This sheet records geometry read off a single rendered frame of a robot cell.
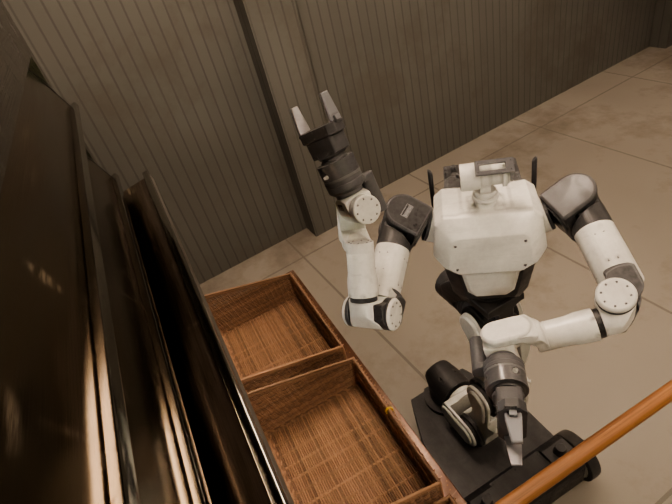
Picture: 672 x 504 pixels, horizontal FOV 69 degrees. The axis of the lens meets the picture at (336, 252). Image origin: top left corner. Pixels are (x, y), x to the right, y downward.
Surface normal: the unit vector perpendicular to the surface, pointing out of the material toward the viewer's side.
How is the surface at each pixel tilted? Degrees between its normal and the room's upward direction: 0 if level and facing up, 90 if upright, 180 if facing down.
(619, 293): 25
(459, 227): 45
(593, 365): 0
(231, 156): 90
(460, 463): 0
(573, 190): 30
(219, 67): 90
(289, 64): 90
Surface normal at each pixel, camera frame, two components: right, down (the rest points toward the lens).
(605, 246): -0.43, -0.44
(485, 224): -0.26, -0.09
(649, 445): -0.22, -0.77
